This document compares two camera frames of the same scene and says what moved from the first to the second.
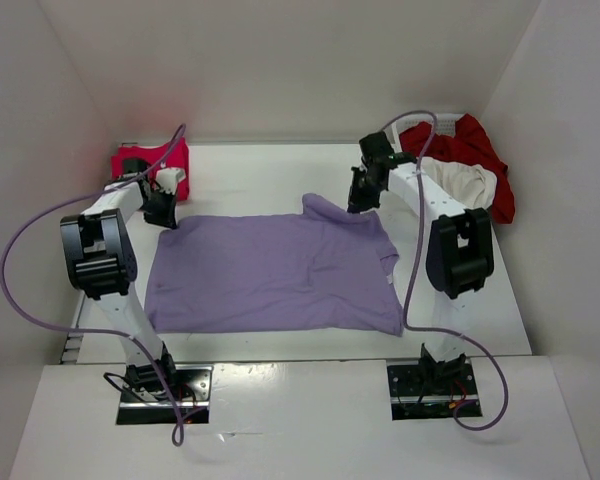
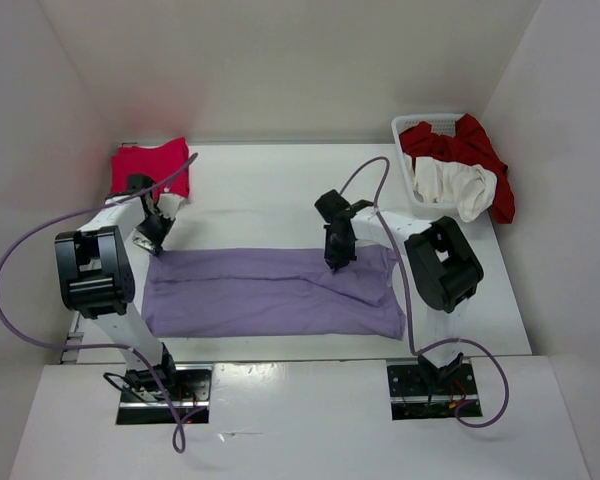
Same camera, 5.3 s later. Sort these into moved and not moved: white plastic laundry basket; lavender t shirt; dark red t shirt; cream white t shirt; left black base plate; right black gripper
Moved: lavender t shirt; right black gripper
Not moved: white plastic laundry basket; left black base plate; dark red t shirt; cream white t shirt
